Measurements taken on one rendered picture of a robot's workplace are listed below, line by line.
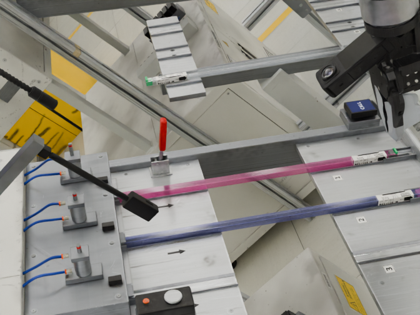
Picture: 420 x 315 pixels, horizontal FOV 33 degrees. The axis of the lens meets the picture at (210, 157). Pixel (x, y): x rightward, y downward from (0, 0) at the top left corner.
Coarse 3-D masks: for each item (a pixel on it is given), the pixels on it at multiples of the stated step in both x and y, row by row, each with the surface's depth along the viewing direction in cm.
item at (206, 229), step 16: (416, 192) 115; (304, 208) 113; (320, 208) 112; (336, 208) 113; (352, 208) 113; (208, 224) 110; (224, 224) 110; (240, 224) 110; (256, 224) 111; (128, 240) 108; (144, 240) 108; (160, 240) 109
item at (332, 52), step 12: (336, 48) 141; (264, 60) 139; (276, 60) 139; (288, 60) 139; (300, 60) 140; (192, 72) 137; (204, 72) 137; (216, 72) 138; (228, 72) 138; (156, 84) 136
